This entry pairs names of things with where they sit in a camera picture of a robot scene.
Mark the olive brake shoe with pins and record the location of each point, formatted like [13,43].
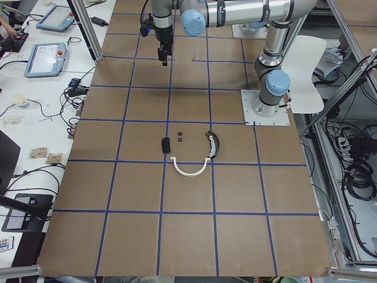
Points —
[214,144]

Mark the blue teach pendant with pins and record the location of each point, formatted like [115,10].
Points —
[57,19]
[46,60]

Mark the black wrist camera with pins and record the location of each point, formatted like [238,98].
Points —
[146,26]

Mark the bag of small parts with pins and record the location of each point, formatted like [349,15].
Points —
[38,152]

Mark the near blue teach pendant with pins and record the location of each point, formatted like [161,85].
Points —
[46,60]

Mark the white plastic chair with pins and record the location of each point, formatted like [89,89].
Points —
[300,63]

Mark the small black brake pad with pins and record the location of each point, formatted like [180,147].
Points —
[165,145]

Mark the black power adapter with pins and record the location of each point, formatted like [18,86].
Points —
[99,21]

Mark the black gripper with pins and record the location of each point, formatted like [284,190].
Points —
[164,36]

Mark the aluminium frame post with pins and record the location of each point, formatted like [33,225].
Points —
[85,25]

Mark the white curved plastic bracket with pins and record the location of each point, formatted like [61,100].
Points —
[189,170]

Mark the black monitor stand base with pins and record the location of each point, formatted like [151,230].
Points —
[27,212]

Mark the far blue teach pendant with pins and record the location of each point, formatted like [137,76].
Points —
[57,19]

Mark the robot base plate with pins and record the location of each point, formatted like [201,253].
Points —
[261,34]
[258,114]

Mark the white paper cup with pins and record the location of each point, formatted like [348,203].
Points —
[20,101]

